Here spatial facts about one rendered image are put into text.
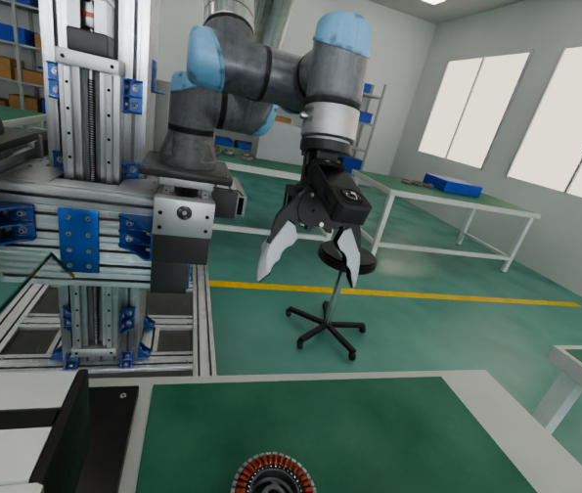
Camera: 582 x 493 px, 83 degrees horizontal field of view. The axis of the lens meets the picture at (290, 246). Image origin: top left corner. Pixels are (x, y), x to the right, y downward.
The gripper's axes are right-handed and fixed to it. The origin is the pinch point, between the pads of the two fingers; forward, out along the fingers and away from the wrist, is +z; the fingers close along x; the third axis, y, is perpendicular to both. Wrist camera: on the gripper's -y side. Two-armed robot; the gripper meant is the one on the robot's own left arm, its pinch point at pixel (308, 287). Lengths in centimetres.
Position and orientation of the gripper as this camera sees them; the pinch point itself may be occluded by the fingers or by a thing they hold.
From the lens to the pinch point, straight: 47.2
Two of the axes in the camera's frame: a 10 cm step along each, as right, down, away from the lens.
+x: -9.5, -0.9, -3.0
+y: -2.8, -2.0, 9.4
